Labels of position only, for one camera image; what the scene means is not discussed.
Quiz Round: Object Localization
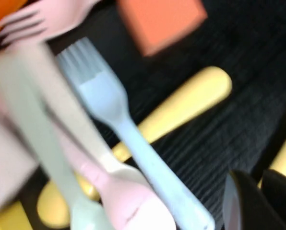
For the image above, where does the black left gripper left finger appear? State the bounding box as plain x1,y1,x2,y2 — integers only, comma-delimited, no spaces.
223,169,286,230

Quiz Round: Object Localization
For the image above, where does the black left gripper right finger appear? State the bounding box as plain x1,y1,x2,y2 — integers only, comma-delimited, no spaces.
260,169,286,230

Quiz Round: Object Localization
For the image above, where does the pink plastic spoon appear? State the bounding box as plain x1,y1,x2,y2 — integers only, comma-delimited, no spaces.
54,129,178,230

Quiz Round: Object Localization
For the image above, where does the black table mat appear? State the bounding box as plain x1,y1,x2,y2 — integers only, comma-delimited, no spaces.
20,0,286,230

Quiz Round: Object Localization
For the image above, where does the light blue plastic fork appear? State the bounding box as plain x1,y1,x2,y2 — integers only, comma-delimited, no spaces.
56,36,216,230

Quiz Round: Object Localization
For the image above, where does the cream plastic knife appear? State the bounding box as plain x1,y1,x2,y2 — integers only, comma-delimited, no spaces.
13,43,148,187

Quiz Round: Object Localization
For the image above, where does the orange cube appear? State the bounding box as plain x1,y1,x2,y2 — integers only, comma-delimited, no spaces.
116,0,209,58

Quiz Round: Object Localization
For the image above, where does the pale green plastic spoon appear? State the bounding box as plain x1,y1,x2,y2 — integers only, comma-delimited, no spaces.
0,59,115,230

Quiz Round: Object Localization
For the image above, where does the pink plastic fork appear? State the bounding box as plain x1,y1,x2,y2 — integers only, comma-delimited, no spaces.
0,0,103,48

